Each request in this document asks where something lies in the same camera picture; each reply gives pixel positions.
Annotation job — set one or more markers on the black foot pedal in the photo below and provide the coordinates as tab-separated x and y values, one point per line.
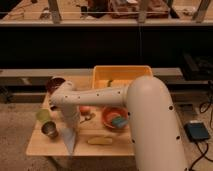
196	132

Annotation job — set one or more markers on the green cup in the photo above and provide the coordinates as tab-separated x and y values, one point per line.
43	115

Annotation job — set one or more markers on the light blue towel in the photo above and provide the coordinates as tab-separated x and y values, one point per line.
69	138

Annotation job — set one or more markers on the dark red bowl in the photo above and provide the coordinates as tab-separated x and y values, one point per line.
53	84

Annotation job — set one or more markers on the green chili pepper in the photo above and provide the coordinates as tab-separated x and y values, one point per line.
109	83

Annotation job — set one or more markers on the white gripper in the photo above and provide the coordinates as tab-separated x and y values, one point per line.
71	116

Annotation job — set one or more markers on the wooden table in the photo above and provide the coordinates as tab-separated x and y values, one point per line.
56	152

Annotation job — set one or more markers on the metal spoon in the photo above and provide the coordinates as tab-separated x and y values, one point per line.
87	118

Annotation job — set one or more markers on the yellow plastic bin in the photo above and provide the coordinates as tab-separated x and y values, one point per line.
120	74

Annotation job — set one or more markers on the orange bowl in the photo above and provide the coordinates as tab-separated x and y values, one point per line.
108	113

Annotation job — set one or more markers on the orange fruit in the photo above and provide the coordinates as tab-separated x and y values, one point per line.
84	110

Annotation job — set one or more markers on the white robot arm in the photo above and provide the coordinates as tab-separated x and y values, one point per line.
152	119

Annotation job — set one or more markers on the blue sponge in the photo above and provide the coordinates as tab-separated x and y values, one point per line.
119	122

